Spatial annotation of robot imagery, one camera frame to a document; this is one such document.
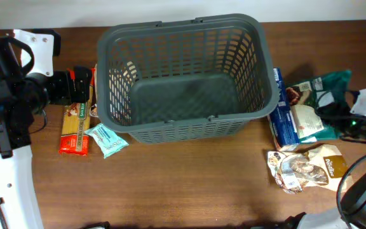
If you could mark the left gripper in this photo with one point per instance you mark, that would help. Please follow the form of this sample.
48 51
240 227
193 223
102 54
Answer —
75 86

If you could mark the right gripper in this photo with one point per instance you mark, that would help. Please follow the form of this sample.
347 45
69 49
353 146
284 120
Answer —
334 104

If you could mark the green snack bag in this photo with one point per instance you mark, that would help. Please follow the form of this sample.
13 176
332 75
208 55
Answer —
302 99

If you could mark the red spaghetti packet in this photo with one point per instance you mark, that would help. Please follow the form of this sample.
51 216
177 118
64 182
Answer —
73 139

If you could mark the beige pantree pouch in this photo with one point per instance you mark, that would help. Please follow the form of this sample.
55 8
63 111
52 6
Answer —
323 167
93 108

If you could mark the blue tissue box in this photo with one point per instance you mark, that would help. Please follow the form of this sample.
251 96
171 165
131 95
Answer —
281 120

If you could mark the grey plastic shopping basket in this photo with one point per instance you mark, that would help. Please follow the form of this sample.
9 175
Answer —
191 79

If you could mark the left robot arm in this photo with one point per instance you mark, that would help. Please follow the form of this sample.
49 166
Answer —
28 84

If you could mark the light blue wipes packet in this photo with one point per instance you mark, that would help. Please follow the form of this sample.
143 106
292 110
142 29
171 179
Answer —
108 141

